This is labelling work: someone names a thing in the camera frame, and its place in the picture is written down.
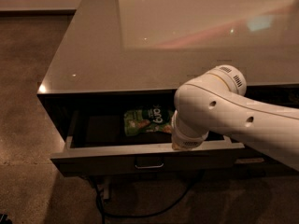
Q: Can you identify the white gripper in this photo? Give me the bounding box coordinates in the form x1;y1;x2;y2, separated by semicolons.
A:
171;111;209;151

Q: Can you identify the drawer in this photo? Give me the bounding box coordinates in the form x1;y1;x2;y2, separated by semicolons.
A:
50;107;265;177

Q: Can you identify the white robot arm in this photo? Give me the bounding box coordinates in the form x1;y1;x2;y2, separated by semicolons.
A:
172;65;299;171

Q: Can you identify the grey drawer cabinet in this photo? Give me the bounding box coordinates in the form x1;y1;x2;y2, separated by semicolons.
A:
36;0;299;179

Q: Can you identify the green snack bag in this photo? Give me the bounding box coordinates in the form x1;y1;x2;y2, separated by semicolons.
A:
123;105;174;136

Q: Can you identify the dark object floor corner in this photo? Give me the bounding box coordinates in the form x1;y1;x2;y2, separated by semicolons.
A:
0;214;12;224

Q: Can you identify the black floor cable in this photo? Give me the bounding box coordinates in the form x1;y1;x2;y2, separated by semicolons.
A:
83;170;206;224

